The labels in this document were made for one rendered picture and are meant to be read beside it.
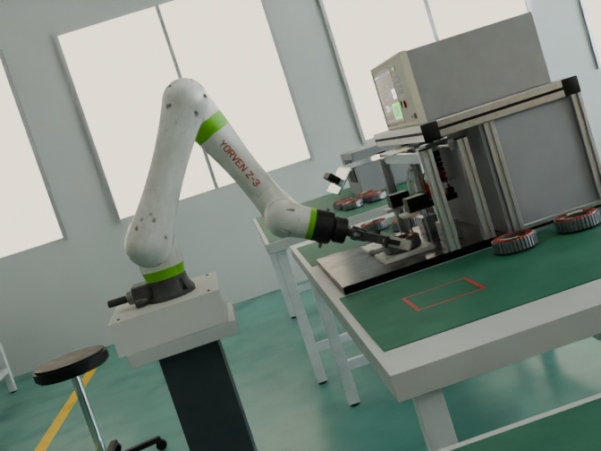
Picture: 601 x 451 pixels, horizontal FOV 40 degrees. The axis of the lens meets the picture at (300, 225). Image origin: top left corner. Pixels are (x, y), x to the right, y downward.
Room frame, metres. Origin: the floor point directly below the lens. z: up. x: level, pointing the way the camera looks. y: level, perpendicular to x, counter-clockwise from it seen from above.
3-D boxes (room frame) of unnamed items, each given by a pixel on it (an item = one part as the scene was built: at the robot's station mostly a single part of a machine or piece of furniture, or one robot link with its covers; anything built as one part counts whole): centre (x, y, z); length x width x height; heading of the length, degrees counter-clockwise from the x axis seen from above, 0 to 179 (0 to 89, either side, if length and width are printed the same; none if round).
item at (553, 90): (2.49, -0.57, 1.09); 0.68 x 0.44 x 0.05; 4
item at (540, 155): (2.17, -0.68, 0.91); 0.28 x 0.03 x 0.32; 94
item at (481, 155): (2.49, -0.51, 0.92); 0.66 x 0.01 x 0.30; 4
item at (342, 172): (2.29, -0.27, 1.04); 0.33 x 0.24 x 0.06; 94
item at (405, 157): (2.48, -0.36, 1.03); 0.62 x 0.01 x 0.03; 4
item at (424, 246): (2.35, -0.26, 0.78); 0.15 x 0.15 x 0.01; 4
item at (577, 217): (2.04, -0.67, 0.77); 0.11 x 0.11 x 0.04
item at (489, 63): (2.48, -0.58, 1.22); 0.44 x 0.39 x 0.20; 4
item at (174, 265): (2.42, 0.43, 1.01); 0.16 x 0.13 x 0.19; 4
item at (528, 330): (2.49, -0.50, 0.72); 2.20 x 1.01 x 0.05; 4
